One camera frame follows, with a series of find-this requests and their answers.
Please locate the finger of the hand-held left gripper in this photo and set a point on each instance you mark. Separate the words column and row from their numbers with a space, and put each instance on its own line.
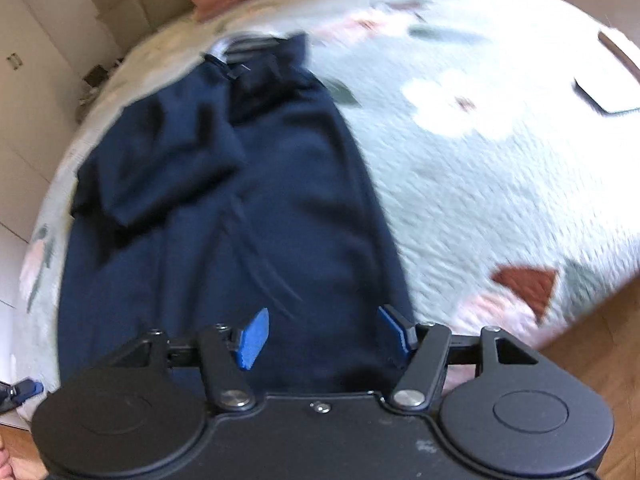
column 31, row 388

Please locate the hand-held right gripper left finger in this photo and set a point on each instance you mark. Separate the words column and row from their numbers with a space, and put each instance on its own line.
column 252, row 337

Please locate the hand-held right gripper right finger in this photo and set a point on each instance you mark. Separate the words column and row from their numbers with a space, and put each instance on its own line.
column 395, row 332

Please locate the navy striped hooded jacket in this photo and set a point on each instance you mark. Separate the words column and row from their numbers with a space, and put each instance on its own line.
column 250, row 210

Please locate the person's bare foot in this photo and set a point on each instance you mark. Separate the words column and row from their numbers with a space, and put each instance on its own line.
column 6, row 462

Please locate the bed with floral quilt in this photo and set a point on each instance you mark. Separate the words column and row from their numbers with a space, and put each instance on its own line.
column 475, row 170

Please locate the beige nightstand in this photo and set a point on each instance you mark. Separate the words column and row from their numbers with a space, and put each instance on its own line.
column 95, row 90

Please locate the white wardrobe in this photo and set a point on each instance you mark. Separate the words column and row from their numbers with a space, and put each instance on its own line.
column 35, row 85

